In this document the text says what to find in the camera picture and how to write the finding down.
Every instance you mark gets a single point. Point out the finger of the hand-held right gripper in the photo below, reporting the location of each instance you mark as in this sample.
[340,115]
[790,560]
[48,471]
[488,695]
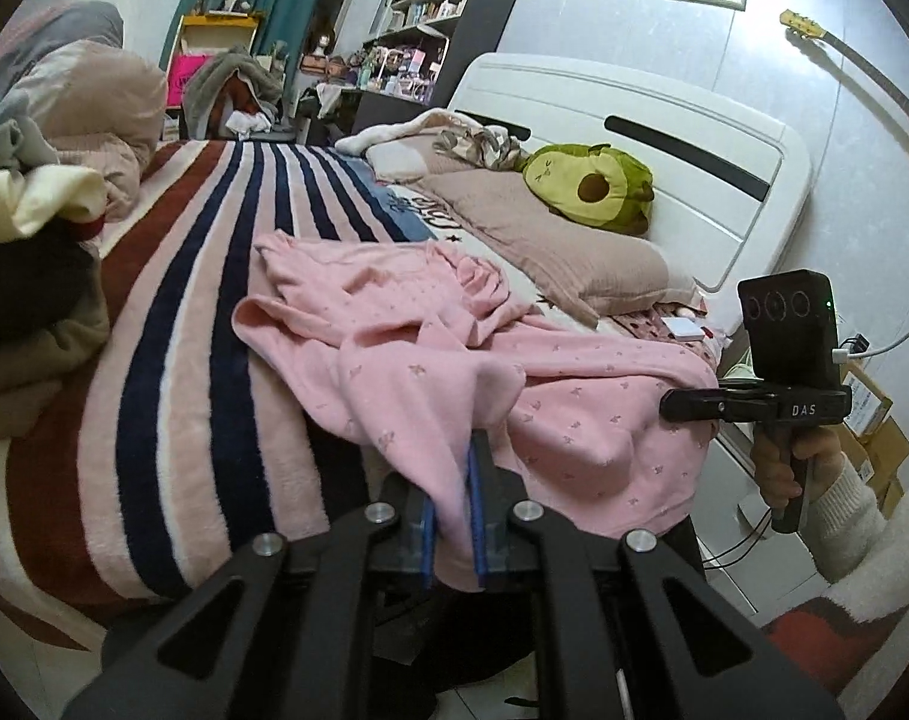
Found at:
[694,405]

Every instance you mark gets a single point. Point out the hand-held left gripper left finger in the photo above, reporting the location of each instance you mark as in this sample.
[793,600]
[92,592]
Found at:
[426,540]

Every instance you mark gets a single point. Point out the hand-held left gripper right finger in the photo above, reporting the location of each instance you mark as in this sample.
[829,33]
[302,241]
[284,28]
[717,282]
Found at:
[477,525]

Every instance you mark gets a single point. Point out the pink dotted garment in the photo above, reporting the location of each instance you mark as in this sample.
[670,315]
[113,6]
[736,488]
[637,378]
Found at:
[574,405]

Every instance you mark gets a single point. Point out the person's right forearm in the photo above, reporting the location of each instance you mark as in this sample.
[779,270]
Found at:
[852,525]

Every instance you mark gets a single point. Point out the grey clothes pile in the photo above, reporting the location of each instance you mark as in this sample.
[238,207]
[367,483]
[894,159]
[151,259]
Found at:
[233,86]

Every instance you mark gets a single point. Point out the pile of clothes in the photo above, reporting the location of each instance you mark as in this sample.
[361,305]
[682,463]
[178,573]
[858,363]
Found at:
[87,90]

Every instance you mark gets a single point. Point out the person's right hand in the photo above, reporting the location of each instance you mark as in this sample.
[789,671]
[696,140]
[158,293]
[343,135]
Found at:
[822,465]

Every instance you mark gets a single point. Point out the small white box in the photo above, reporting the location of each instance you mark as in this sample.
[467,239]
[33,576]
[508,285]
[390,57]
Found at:
[683,328]

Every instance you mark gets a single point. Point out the pink patterned sheet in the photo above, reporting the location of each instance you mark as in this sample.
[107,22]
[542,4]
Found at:
[649,326]

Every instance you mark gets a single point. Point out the cardboard box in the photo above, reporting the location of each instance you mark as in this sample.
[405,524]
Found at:
[878,420]

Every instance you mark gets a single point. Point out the beige ribbed pillow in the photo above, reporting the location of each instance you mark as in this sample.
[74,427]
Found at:
[559,247]

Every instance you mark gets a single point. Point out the green avocado plush toy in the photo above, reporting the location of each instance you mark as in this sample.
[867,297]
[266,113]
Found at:
[597,187]

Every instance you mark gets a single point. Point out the white bed headboard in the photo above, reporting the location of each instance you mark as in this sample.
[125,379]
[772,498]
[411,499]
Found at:
[649,105]

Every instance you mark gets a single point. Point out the person's fluffy white red robe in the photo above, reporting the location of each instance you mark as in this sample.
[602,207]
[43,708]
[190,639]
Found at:
[882,615]

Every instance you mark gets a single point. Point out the yellow guitar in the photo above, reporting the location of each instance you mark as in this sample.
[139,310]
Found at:
[859,64]

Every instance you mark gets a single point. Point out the floral patterned cloth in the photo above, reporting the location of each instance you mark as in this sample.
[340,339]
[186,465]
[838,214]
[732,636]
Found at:
[484,144]

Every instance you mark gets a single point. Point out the striped printed blanket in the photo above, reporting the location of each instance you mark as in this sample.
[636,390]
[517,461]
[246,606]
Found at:
[199,277]

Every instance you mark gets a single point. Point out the small white beige pillow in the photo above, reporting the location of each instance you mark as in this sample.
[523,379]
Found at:
[402,157]

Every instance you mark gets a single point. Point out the white fluffy cloth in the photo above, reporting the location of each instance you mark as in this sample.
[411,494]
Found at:
[394,131]

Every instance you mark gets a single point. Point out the brown cloth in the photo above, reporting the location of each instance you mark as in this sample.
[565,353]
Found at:
[34,375]

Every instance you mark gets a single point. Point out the dark cluttered desk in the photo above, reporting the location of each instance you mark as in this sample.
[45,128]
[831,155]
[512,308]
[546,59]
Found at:
[379,109]

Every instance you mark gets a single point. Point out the dark tall bookcase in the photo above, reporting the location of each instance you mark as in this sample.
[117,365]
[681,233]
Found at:
[492,7]

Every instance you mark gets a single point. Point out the dark cloth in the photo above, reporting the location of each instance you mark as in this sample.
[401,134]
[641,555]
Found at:
[34,277]

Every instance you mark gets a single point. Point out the cream cloth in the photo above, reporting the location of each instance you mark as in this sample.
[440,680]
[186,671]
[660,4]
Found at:
[42,199]

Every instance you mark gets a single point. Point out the magenta box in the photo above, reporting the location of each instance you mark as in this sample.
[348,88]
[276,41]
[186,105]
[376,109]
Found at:
[186,81]

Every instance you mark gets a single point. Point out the yellow shelf unit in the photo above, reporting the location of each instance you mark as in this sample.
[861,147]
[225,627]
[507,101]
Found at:
[222,21]

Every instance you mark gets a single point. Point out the grey blue cloth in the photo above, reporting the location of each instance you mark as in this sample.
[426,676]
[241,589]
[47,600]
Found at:
[4,135]

